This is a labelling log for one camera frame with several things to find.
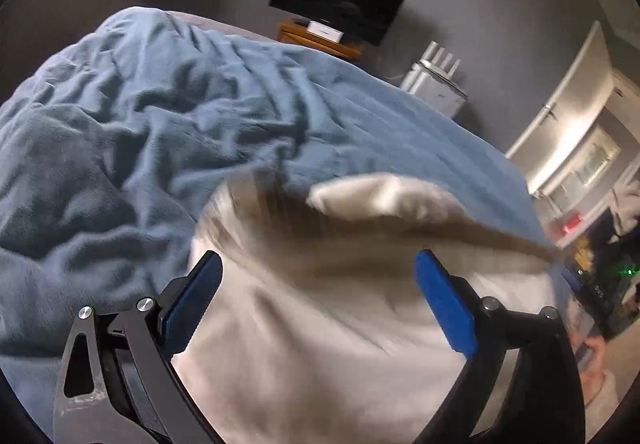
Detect white mini fridge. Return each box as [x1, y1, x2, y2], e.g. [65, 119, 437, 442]
[399, 62, 469, 119]

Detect small white flat box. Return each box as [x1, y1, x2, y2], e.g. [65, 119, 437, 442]
[305, 20, 346, 40]

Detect white router with antennas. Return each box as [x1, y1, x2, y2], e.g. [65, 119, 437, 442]
[419, 40, 464, 76]

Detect white door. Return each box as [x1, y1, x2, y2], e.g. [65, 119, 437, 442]
[505, 21, 617, 191]

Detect blue fleece blanket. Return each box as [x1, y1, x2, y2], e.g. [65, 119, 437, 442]
[0, 7, 562, 402]

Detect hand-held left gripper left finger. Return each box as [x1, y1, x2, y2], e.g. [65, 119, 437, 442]
[52, 250, 224, 444]

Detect wooden television stand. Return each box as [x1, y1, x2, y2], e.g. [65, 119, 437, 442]
[277, 18, 364, 60]

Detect cream hooded puffer jacket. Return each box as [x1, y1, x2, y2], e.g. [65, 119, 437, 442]
[170, 171, 583, 444]

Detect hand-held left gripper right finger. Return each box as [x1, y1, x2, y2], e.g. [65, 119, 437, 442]
[414, 249, 587, 444]

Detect person's right hand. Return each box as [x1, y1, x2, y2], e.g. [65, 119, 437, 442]
[574, 333, 610, 379]

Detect person's right forearm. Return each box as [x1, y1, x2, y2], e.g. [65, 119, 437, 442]
[582, 370, 625, 414]

